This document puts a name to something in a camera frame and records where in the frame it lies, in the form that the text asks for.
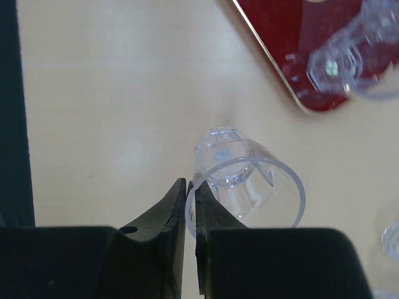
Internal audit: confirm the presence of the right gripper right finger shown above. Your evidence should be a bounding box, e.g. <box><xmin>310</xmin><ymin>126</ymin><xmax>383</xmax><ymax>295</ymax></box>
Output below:
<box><xmin>187</xmin><ymin>183</ymin><xmax>373</xmax><ymax>298</ymax></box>

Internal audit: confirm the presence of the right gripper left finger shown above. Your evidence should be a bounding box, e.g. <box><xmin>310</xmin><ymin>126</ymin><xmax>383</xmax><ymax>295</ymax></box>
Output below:
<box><xmin>1</xmin><ymin>178</ymin><xmax>186</xmax><ymax>298</ymax></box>

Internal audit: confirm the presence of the red lacquer tray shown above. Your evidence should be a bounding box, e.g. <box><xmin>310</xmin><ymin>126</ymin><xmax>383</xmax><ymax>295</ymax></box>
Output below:
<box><xmin>231</xmin><ymin>0</ymin><xmax>399</xmax><ymax>115</ymax></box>

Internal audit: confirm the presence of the clear glass right group left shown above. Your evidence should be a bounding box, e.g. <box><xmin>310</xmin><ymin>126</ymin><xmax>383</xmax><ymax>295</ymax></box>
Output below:
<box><xmin>382</xmin><ymin>221</ymin><xmax>399</xmax><ymax>261</ymax></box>

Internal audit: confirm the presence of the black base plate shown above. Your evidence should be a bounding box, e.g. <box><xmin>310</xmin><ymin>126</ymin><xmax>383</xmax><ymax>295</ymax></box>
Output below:
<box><xmin>1</xmin><ymin>1</ymin><xmax>35</xmax><ymax>227</ymax></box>

